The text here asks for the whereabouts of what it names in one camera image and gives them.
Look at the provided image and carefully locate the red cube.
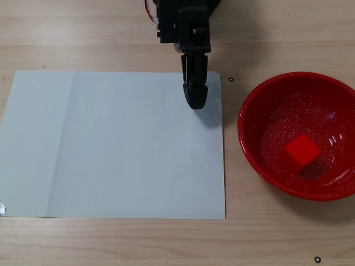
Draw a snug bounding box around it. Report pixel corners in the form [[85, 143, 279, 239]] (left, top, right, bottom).
[[283, 133, 323, 175]]

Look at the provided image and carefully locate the white paper sheet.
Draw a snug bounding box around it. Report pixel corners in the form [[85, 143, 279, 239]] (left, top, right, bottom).
[[0, 70, 227, 221]]

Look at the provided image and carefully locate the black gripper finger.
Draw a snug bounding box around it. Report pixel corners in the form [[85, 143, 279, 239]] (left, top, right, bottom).
[[180, 54, 210, 110]]

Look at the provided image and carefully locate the red white black servo wire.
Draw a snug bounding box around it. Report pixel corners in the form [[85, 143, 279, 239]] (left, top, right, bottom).
[[144, 0, 161, 24]]

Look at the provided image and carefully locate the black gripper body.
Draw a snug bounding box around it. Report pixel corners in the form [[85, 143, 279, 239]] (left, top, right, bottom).
[[156, 0, 212, 55]]

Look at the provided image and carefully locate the red speckled bowl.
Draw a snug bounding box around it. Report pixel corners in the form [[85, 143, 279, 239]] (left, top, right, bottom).
[[237, 71, 355, 202]]

